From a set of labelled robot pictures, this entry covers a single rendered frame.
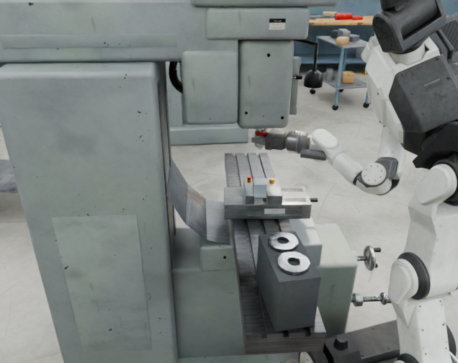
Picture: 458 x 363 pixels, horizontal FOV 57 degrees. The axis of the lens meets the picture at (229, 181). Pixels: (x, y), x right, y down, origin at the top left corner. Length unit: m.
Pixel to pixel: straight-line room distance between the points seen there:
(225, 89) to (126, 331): 1.09
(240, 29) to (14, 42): 0.71
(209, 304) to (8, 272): 1.69
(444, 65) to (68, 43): 1.11
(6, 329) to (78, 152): 1.56
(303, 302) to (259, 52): 0.81
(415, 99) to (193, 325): 1.33
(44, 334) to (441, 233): 2.13
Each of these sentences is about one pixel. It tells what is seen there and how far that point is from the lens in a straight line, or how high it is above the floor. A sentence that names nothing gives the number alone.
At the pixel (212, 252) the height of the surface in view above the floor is 0.82.
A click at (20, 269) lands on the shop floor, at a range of 3.24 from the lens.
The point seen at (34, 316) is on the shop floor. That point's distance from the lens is 2.85.
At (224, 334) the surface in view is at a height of 0.34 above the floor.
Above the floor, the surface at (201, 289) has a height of 0.62.
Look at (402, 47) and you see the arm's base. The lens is 1.22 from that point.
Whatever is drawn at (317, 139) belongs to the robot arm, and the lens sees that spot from 1.58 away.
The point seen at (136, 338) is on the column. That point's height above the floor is 0.42.
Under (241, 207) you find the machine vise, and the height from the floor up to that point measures 0.98.
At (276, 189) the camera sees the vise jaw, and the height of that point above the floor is 1.04.
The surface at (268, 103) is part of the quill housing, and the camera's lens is 1.53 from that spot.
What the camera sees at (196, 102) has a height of 1.43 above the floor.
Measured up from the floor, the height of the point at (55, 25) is 1.68.
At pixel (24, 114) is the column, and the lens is 1.49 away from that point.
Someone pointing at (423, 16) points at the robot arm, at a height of 1.74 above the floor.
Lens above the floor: 1.88
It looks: 28 degrees down
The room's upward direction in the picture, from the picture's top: straight up
